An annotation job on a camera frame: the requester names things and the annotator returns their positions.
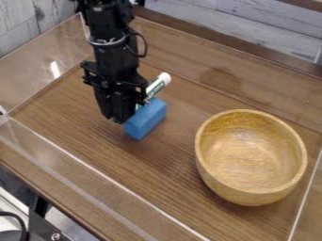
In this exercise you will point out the black metal table bracket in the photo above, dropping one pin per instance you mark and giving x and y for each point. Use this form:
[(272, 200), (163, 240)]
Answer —
[(41, 229)]

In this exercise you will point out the brown wooden bowl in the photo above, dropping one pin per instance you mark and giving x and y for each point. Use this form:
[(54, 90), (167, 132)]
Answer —
[(251, 157)]

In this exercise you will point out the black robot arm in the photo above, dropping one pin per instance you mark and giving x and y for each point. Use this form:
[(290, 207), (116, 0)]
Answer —
[(107, 17)]

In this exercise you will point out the clear acrylic tray wall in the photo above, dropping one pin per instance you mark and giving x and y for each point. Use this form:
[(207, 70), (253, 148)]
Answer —
[(135, 190)]

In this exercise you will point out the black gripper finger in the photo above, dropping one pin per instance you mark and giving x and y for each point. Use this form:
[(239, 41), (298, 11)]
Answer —
[(125, 105), (104, 100)]

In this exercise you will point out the green dry erase marker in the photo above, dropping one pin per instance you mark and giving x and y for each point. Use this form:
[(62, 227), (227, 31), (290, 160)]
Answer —
[(157, 85)]

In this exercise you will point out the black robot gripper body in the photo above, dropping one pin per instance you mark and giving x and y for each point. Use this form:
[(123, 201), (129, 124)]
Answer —
[(112, 73)]

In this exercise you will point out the blue foam block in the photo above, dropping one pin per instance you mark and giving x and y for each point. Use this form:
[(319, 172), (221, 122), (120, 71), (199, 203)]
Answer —
[(147, 118)]

